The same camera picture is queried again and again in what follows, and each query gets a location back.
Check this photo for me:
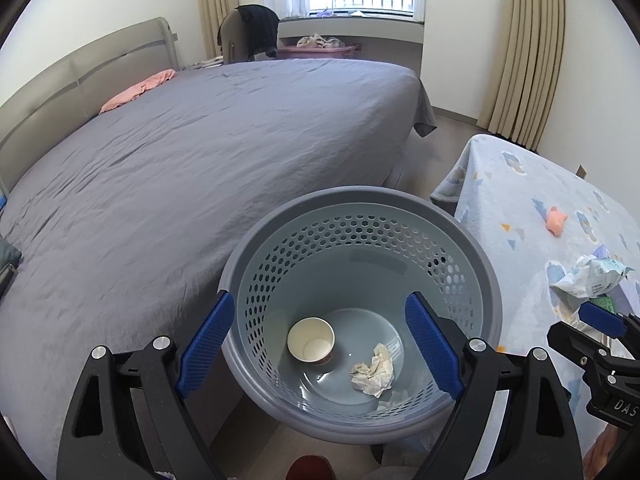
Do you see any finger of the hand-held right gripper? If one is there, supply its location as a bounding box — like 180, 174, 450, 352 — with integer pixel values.
579, 300, 640, 347
547, 321, 608, 368

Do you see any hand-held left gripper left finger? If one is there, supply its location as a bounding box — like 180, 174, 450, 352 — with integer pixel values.
56, 290, 236, 480

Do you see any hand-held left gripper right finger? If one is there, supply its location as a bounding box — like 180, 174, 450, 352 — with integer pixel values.
404, 291, 585, 480

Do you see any light blue wet wipes packet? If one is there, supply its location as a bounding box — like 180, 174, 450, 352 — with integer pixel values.
549, 254, 635, 313

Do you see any beige tissue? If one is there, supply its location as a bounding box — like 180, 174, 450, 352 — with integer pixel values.
349, 343, 396, 399

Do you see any white paper cup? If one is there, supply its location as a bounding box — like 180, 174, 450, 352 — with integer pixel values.
286, 316, 335, 365

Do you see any grey perforated plastic basket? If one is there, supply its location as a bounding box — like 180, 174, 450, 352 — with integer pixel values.
217, 186, 503, 445

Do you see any pink pig toy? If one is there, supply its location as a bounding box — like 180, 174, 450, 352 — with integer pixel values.
545, 205, 569, 236

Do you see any dark red round object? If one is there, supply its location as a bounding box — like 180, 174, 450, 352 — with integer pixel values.
286, 455, 335, 480

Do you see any bed with grey sheet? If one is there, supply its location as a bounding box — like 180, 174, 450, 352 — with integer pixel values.
0, 57, 438, 480

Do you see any pink cloth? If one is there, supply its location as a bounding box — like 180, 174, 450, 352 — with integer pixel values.
99, 69, 177, 114

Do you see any beige curtain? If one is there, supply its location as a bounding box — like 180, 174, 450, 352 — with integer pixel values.
195, 0, 241, 61
476, 0, 568, 153

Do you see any grey padded headboard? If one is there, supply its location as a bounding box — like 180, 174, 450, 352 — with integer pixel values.
0, 16, 180, 191

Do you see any wooden chair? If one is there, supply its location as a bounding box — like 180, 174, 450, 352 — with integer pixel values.
218, 7, 261, 65

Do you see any pink storage box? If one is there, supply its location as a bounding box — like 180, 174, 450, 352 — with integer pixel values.
276, 42, 358, 61

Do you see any grey window ledge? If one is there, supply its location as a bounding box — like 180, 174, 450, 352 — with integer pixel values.
277, 12, 425, 45

